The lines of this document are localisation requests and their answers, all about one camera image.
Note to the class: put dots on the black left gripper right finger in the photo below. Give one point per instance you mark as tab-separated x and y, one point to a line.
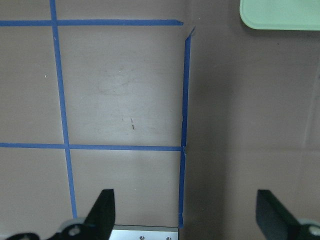
277	223

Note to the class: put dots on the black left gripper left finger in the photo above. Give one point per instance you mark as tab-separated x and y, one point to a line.
97	225

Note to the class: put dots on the light green plastic tray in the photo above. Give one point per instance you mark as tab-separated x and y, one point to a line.
285	15

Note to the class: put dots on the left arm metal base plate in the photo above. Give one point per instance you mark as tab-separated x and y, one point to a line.
135	232

